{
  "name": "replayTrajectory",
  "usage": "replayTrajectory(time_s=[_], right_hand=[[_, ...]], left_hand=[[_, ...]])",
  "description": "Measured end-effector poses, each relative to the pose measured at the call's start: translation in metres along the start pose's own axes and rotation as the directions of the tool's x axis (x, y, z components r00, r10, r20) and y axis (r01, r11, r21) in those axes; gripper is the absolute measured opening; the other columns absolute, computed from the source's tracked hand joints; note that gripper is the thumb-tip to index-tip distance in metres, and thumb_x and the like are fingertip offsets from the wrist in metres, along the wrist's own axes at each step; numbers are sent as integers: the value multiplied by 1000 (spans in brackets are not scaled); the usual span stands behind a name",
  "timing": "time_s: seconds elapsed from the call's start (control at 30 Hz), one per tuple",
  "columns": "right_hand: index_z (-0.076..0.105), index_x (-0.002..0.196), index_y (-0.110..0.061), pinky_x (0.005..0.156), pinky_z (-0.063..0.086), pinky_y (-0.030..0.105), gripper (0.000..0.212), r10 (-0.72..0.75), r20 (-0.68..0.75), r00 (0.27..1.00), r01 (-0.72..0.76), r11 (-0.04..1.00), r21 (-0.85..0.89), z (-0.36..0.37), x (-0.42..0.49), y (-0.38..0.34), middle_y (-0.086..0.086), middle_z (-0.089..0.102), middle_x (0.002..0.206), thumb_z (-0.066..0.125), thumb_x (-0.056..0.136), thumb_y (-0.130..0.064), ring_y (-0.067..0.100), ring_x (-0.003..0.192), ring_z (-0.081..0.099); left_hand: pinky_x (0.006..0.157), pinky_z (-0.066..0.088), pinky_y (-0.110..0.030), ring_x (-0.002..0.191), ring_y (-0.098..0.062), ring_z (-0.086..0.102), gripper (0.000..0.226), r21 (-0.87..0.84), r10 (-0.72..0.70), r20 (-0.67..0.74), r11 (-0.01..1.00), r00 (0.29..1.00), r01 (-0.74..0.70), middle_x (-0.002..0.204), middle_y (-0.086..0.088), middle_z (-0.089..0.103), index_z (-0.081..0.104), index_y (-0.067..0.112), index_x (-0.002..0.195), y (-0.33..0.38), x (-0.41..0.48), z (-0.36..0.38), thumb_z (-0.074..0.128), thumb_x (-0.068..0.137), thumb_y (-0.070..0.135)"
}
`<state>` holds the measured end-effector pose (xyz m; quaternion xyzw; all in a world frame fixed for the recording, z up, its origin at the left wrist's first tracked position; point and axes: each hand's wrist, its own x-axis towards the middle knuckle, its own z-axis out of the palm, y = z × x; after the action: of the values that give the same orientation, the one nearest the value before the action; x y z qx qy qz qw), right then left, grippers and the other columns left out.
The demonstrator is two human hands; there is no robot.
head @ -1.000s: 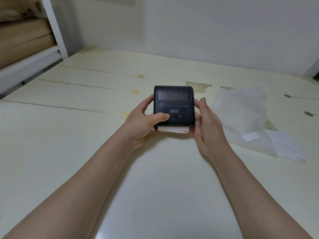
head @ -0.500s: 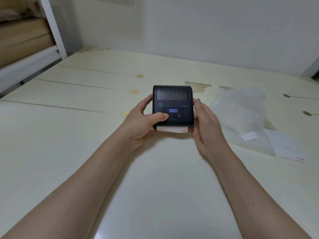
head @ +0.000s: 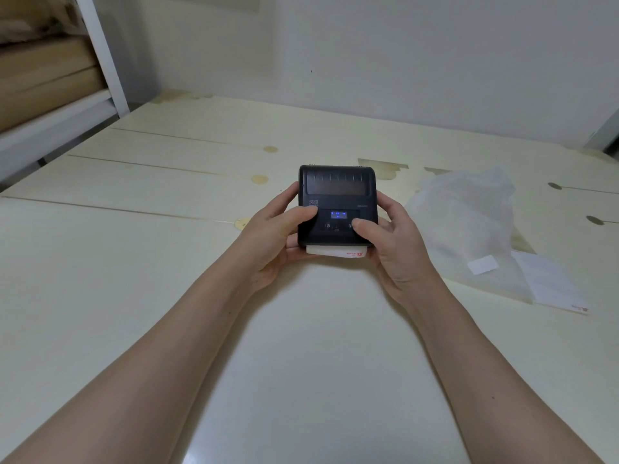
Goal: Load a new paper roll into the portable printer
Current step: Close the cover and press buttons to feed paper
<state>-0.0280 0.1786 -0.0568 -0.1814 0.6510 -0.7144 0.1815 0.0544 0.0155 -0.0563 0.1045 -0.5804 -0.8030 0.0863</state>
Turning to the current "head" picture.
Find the person's right forearm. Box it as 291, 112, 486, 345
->
406, 282, 593, 464

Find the flat brown cardboard box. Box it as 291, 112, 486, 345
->
0, 35, 97, 92
0, 66, 107, 133

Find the person's left hand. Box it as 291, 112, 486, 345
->
231, 180, 320, 293

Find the person's right hand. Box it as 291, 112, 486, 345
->
351, 190, 446, 310

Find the black portable printer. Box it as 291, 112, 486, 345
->
297, 164, 378, 249

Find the white metal post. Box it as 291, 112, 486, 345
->
582, 108, 619, 153

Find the crumpled brown cardboard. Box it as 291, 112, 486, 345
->
0, 0, 88, 46

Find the white metal shelf rack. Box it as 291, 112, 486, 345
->
0, 0, 132, 182

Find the person's left forearm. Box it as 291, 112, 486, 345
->
0, 248, 271, 464

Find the small white sticker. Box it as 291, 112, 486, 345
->
466, 255, 500, 276

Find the translucent plastic bag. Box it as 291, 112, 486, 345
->
405, 166, 533, 303

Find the white paper roll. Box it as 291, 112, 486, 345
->
305, 244, 368, 262

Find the white paper sheet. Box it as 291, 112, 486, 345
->
510, 249, 590, 316

